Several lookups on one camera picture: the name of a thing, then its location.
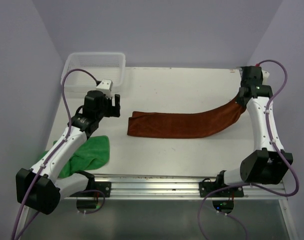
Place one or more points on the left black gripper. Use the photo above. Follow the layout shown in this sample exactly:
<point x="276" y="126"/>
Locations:
<point x="113" y="111"/>

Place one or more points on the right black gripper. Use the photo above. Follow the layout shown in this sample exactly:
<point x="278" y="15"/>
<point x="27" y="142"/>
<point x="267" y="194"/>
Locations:
<point x="240" y="101"/>

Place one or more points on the brown towel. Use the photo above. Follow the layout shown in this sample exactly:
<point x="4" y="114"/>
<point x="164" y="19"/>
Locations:
<point x="184" y="125"/>

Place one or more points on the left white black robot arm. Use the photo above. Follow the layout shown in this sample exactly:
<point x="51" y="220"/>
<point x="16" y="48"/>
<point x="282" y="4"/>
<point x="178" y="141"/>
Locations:
<point x="40" y="187"/>

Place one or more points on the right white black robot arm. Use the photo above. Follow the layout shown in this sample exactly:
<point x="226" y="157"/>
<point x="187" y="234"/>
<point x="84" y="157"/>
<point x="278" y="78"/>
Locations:
<point x="269" y="162"/>

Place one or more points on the white plastic basket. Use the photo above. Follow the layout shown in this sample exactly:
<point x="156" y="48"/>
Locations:
<point x="102" y="65"/>

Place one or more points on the green towel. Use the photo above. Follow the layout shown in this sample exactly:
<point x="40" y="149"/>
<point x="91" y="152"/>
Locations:
<point x="92" y="155"/>

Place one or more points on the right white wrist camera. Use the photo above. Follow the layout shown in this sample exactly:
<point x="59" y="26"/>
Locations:
<point x="265" y="75"/>

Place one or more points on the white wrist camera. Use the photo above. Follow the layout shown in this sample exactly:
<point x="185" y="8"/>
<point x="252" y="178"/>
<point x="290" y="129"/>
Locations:
<point x="265" y="75"/>
<point x="105" y="86"/>

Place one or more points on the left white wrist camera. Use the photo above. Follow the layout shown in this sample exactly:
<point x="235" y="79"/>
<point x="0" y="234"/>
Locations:
<point x="105" y="86"/>

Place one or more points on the aluminium mounting rail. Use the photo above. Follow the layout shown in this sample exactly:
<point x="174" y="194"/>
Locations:
<point x="136" y="187"/>

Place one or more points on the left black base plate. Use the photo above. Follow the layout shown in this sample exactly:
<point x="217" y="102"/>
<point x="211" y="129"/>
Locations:
<point x="103" y="186"/>

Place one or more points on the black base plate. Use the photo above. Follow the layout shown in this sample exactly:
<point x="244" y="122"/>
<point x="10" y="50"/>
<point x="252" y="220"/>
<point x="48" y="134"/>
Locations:
<point x="103" y="186"/>
<point x="206" y="187"/>

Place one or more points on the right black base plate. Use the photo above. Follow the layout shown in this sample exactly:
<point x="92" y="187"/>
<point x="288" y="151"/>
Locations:
<point x="206" y="187"/>

